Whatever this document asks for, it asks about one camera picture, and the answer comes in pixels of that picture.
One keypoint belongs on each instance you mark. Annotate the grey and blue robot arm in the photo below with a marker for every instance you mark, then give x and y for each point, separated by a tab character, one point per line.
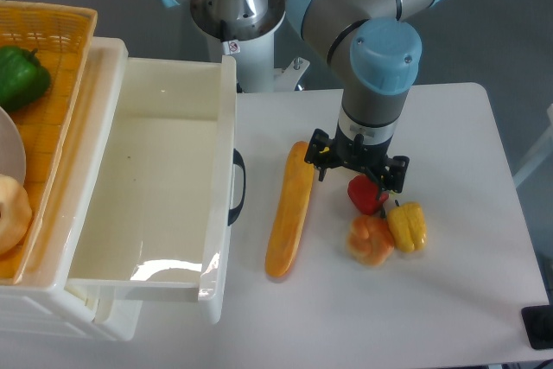
367	43

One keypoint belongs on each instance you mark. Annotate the beige plate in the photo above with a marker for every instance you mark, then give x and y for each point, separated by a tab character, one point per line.
13	157

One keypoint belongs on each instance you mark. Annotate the red bell pepper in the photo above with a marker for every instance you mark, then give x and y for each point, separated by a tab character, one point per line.
367	197

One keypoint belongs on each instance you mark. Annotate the green bell pepper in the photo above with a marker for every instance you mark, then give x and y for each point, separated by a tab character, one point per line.
23	78

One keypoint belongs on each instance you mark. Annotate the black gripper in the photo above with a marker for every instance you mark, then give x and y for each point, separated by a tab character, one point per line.
386	173

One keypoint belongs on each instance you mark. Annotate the white plastic drawer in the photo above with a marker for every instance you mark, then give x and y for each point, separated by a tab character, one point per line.
158	224

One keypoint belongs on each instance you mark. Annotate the black drawer handle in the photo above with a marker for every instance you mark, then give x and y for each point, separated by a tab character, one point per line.
238	187

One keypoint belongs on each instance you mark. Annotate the white object at right edge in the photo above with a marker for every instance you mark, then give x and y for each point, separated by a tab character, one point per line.
536	154

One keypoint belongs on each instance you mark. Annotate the yellow bell pepper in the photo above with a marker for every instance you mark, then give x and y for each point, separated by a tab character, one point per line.
408	227

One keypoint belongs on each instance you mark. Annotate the long orange bread loaf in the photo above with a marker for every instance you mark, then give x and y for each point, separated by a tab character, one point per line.
291	212

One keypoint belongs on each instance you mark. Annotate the black device at table edge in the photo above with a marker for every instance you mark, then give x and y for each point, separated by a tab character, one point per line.
538	326

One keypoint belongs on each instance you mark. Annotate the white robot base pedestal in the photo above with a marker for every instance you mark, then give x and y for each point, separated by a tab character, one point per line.
245	30

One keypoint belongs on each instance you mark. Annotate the white plastic drawer cabinet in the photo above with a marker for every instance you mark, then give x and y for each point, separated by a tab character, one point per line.
44	302

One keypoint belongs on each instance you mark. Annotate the orange knotted bread roll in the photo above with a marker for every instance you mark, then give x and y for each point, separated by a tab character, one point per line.
369	240

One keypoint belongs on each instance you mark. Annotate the orange woven basket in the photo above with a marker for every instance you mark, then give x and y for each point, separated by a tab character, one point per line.
62	36

